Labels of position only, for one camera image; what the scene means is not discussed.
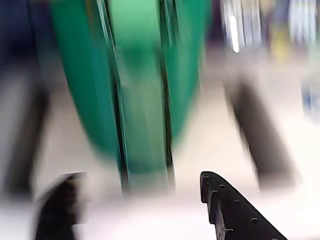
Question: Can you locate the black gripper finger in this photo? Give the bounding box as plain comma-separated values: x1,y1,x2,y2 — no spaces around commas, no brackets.
34,171,88,240
199,170,289,240

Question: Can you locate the green jug recipient with handle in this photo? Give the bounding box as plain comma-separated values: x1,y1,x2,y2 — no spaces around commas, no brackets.
48,0,213,195

